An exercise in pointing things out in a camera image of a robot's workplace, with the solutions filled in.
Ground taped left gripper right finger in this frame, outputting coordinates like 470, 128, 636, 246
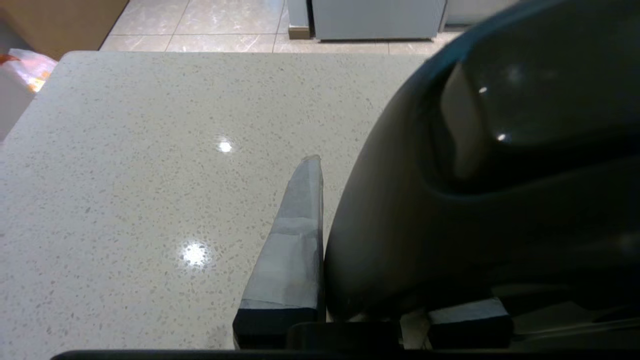
427, 298, 513, 349

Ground silver refrigerator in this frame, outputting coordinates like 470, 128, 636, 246
286, 0, 447, 41

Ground white cabinet panel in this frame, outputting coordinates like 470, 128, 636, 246
0, 70, 36, 143

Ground grey sink base cabinet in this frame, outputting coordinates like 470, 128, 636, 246
445, 0, 521, 26

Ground translucent bag colourful contents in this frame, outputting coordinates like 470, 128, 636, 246
0, 48, 58, 93

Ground black electric kettle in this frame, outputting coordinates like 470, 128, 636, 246
324, 0, 640, 323

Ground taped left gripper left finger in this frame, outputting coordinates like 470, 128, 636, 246
232, 155, 326, 350

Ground brown wooden door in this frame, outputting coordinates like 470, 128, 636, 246
0, 0, 130, 61

